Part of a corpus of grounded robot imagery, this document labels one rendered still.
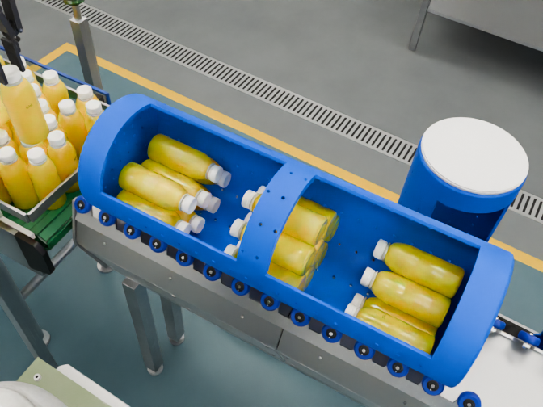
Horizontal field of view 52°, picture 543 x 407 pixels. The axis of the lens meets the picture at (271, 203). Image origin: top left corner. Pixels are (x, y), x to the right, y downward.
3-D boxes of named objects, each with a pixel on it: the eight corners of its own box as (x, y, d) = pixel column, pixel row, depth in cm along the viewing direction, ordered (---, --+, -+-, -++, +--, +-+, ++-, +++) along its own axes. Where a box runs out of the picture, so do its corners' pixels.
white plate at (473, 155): (399, 139, 147) (398, 142, 148) (478, 208, 133) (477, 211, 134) (471, 104, 158) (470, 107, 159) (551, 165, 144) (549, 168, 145)
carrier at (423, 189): (345, 305, 215) (394, 365, 201) (396, 142, 148) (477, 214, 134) (399, 272, 227) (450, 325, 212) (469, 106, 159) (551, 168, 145)
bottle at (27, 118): (12, 135, 123) (-14, 77, 110) (38, 119, 126) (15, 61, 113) (31, 150, 121) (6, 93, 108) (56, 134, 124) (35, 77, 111)
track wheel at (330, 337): (344, 329, 116) (347, 326, 118) (325, 320, 118) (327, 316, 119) (336, 348, 118) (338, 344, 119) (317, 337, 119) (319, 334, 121)
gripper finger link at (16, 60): (0, 38, 106) (2, 36, 106) (11, 67, 112) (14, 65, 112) (11, 44, 105) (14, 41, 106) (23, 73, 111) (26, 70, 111)
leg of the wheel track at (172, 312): (178, 348, 216) (163, 257, 168) (166, 341, 218) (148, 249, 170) (187, 336, 220) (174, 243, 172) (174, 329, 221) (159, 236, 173)
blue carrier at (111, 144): (439, 409, 111) (487, 353, 89) (92, 228, 135) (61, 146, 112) (478, 298, 127) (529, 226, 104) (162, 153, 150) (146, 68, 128)
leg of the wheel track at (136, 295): (157, 378, 208) (134, 291, 160) (144, 371, 210) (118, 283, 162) (166, 365, 212) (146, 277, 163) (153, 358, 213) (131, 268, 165)
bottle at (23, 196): (22, 215, 142) (2, 170, 129) (9, 199, 144) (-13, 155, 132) (45, 201, 145) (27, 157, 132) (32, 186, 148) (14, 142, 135)
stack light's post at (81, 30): (131, 244, 246) (78, 23, 162) (124, 240, 247) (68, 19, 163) (136, 237, 248) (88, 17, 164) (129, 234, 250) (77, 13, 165)
